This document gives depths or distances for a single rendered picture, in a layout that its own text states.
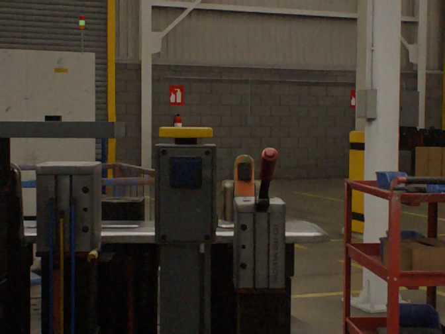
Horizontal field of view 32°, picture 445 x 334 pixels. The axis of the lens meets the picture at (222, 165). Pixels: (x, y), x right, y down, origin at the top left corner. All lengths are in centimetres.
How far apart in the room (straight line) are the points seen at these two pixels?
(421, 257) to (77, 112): 661
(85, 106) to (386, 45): 502
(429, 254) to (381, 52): 209
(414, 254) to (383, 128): 195
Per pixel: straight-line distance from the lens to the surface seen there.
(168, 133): 88
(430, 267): 324
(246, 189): 137
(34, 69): 925
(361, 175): 823
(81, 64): 935
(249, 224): 104
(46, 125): 85
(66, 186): 104
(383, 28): 507
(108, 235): 116
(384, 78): 505
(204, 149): 87
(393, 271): 314
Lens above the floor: 116
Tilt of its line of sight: 3 degrees down
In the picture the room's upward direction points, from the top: straight up
